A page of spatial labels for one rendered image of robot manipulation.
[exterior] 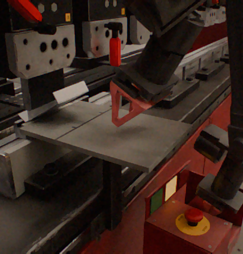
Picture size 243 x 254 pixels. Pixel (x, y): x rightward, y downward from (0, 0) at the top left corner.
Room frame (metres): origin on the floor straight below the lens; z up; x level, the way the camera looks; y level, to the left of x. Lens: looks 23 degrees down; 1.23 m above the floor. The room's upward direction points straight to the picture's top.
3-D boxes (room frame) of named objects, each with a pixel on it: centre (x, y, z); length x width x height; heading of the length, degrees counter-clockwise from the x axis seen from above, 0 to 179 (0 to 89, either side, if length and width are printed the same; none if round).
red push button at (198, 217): (0.52, -0.15, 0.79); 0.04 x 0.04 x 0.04
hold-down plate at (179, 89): (1.09, -0.20, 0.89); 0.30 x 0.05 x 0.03; 149
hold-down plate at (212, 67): (1.44, -0.41, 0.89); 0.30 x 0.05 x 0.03; 149
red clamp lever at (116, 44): (0.70, 0.02, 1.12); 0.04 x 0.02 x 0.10; 59
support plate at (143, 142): (0.53, 0.03, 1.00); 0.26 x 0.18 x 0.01; 59
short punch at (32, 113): (0.60, 0.16, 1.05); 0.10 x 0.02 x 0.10; 149
